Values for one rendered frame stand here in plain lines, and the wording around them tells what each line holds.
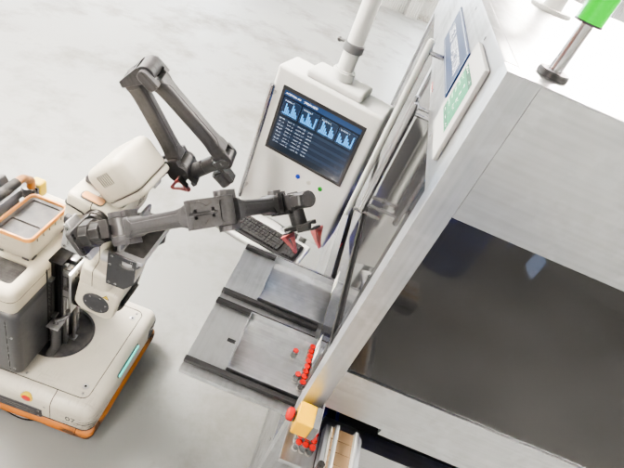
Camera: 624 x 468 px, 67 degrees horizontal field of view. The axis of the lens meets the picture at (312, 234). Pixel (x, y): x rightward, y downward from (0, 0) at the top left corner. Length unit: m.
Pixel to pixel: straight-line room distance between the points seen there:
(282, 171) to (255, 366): 0.95
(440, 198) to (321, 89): 1.13
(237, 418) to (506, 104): 2.10
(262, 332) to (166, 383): 0.96
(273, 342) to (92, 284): 0.70
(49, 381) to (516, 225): 1.92
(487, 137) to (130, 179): 1.04
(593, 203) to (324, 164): 1.32
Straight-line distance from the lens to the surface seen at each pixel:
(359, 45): 2.00
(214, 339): 1.74
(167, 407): 2.58
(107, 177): 1.57
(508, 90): 0.91
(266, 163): 2.26
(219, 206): 1.21
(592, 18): 0.98
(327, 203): 2.20
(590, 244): 1.09
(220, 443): 2.54
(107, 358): 2.37
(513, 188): 0.99
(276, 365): 1.73
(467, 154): 0.95
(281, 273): 2.02
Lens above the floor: 2.28
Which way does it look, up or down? 38 degrees down
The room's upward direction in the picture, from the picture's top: 24 degrees clockwise
